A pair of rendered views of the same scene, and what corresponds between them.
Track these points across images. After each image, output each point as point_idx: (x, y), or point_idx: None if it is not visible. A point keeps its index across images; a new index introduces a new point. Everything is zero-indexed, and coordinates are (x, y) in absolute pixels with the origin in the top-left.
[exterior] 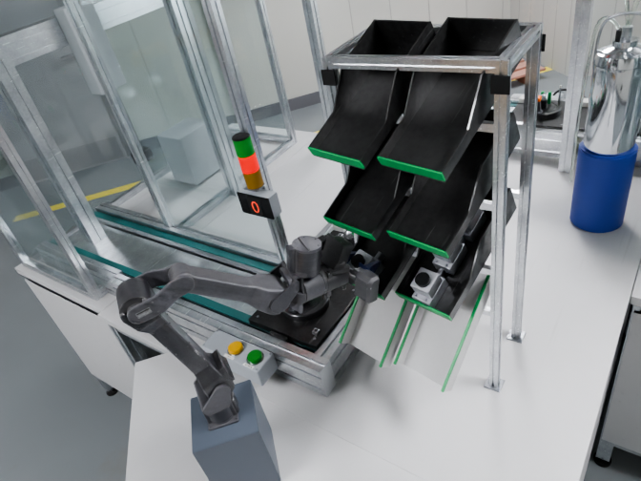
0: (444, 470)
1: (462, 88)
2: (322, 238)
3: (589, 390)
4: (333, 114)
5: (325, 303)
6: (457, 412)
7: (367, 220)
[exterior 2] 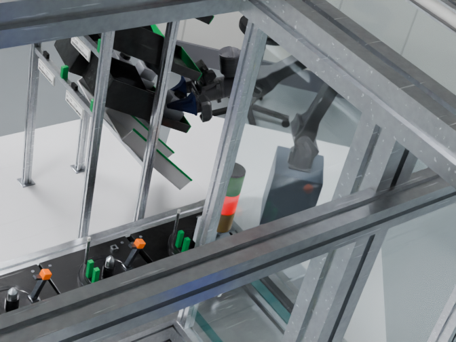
0: None
1: None
2: (210, 70)
3: None
4: None
5: (178, 229)
6: (121, 169)
7: (174, 58)
